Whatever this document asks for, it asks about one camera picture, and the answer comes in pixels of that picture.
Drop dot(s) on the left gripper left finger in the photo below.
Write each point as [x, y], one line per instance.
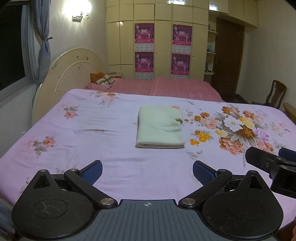
[60, 205]

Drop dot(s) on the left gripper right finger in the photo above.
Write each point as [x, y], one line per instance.
[233, 207]

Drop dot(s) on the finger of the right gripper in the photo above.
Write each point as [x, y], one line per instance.
[287, 154]
[263, 160]

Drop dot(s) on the pale green long-sleeve sweater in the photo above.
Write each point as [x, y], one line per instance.
[160, 127]

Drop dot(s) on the dark wooden chair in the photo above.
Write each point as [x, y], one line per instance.
[275, 96]

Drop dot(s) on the corner shelf unit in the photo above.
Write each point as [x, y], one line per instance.
[211, 49]

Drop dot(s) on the dark wooden door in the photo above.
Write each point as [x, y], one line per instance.
[227, 61]

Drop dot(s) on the lower right pink poster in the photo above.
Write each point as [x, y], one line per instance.
[180, 64]

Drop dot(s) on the pink poster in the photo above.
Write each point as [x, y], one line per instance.
[144, 62]
[182, 35]
[144, 33]
[180, 64]

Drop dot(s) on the orange and white pillow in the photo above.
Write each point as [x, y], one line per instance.
[105, 79]

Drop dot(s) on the cream curved headboard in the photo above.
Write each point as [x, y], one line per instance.
[71, 70]

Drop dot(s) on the upper right pink poster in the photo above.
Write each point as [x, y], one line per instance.
[182, 35]

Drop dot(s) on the lower left pink poster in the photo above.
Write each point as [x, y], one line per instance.
[144, 62]

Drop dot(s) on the cream wardrobe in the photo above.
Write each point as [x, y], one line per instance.
[122, 15]

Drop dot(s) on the upper left pink poster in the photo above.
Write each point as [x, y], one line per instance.
[144, 33]

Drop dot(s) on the grey blue curtain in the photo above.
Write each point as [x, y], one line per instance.
[41, 13]

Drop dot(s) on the wall lamp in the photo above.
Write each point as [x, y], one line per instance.
[76, 10]

